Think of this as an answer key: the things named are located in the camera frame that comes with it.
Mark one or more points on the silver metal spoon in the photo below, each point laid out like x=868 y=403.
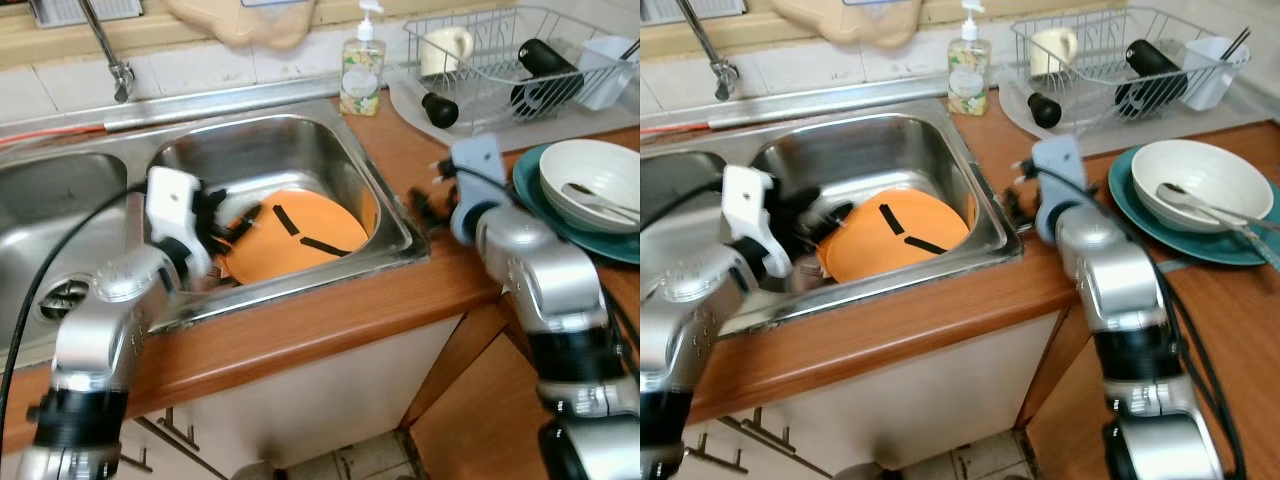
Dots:
x=580 y=190
x=1175 y=193

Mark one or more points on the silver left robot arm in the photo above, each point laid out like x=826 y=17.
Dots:
x=100 y=330
x=680 y=330

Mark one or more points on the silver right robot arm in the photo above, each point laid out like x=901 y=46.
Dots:
x=540 y=280
x=1125 y=290

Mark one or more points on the stainless steel double sink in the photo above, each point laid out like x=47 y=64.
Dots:
x=860 y=145
x=270 y=150

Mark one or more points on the grey drain tray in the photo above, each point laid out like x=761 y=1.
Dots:
x=1100 y=138
x=480 y=135

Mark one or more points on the orange plate with black marks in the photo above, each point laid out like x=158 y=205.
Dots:
x=300 y=265
x=880 y=260

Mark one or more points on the small black bottle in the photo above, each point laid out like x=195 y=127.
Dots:
x=1045 y=110
x=440 y=110

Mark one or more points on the teal plate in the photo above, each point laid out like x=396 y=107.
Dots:
x=530 y=190
x=1130 y=205

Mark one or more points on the clear soap pump bottle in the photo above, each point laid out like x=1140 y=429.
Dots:
x=968 y=75
x=362 y=75

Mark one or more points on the cream mug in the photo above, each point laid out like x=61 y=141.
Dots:
x=445 y=50
x=1052 y=50

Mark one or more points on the white bowl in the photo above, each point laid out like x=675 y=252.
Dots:
x=1200 y=160
x=590 y=160

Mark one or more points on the black tumbler bottle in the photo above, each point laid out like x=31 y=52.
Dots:
x=1150 y=70
x=545 y=70

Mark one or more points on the beige plastic tub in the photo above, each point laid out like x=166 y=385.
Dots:
x=245 y=25
x=850 y=22

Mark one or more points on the chrome faucet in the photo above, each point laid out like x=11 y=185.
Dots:
x=105 y=45
x=705 y=40

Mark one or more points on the white cabinet door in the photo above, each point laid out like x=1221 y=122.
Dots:
x=900 y=390
x=300 y=390

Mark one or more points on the white cutlery holder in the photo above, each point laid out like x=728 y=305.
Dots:
x=605 y=75
x=1212 y=75

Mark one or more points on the dark chopsticks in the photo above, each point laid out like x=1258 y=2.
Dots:
x=630 y=50
x=1236 y=44

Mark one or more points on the silver metal fork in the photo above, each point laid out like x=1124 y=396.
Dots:
x=1258 y=243

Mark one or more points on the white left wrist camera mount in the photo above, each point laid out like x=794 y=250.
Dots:
x=748 y=205
x=172 y=210

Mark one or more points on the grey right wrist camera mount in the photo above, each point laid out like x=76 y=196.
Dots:
x=1058 y=180
x=478 y=180

